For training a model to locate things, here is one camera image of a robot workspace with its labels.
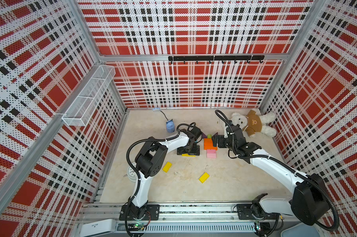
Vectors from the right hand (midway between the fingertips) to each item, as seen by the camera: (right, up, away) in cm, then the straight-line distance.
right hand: (221, 137), depth 85 cm
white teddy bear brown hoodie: (+26, +8, +16) cm, 32 cm away
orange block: (-6, -4, +13) cm, 15 cm away
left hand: (-17, -11, +10) cm, 23 cm away
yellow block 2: (-11, -24, +1) cm, 27 cm away
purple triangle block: (-8, -1, +17) cm, 19 cm away
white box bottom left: (-60, -38, -20) cm, 74 cm away
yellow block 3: (-21, -10, 0) cm, 23 cm away
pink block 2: (-4, -12, +8) cm, 15 cm away
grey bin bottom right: (+32, -41, -19) cm, 55 cm away
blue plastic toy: (-32, +6, +15) cm, 36 cm away
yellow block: (-33, -19, +5) cm, 38 cm away
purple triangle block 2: (0, 0, +19) cm, 19 cm away
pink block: (-5, -8, +11) cm, 14 cm away
